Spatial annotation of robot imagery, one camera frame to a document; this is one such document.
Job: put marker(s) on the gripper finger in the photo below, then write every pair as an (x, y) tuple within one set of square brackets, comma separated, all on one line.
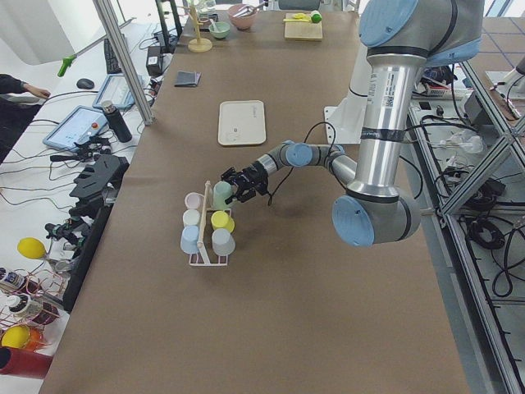
[(229, 175), (240, 196)]

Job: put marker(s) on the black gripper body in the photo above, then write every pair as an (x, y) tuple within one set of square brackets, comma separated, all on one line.
[(253, 174)]

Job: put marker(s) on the green cup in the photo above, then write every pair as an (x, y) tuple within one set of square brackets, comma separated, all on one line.
[(221, 192)]

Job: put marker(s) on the cream rabbit tray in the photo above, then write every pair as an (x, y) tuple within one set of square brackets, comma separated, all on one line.
[(241, 123)]

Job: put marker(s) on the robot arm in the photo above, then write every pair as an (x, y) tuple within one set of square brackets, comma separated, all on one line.
[(402, 39)]

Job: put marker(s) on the yellow cup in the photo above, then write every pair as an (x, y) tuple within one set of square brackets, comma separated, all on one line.
[(222, 220)]

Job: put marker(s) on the pink cup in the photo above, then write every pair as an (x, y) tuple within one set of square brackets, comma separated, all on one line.
[(193, 200)]

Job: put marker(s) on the grey cup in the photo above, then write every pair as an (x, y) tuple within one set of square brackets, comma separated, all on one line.
[(223, 243)]

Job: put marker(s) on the white cup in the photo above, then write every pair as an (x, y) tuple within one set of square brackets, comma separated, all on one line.
[(191, 217)]

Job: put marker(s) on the blue cup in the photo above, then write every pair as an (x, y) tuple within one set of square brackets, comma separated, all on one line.
[(189, 239)]

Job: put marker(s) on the wooden cup tree stand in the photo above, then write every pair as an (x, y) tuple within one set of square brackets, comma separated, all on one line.
[(198, 44)]

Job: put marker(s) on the grey folded cloth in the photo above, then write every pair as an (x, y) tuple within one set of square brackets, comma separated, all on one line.
[(187, 79)]

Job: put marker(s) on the black water bottle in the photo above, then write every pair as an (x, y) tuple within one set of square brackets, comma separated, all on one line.
[(116, 121)]

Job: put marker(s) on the upper teach pendant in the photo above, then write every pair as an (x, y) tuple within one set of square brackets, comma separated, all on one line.
[(115, 89)]

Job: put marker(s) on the teach pendant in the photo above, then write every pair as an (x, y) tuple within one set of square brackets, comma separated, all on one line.
[(81, 124), (115, 89)]

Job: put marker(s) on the green bowl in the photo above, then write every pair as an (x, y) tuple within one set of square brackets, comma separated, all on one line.
[(219, 29)]

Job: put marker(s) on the bamboo cutting board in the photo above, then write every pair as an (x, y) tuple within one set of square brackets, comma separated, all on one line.
[(301, 30)]

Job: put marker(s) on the lower teach pendant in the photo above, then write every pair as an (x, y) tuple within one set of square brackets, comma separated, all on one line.
[(81, 124)]

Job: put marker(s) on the black keyboard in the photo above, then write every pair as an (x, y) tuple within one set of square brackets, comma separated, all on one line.
[(111, 61)]

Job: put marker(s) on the pink bowl with ice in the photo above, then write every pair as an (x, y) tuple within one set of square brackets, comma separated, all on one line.
[(242, 16)]

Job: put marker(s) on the black computer mouse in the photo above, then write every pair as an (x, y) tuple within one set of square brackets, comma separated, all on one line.
[(85, 83)]

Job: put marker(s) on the white wire cup rack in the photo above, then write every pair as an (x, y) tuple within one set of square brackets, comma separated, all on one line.
[(206, 256)]

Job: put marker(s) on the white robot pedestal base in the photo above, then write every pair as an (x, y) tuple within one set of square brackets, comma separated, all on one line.
[(345, 121)]

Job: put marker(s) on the aluminium frame post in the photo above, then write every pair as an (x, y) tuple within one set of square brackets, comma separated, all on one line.
[(110, 24)]

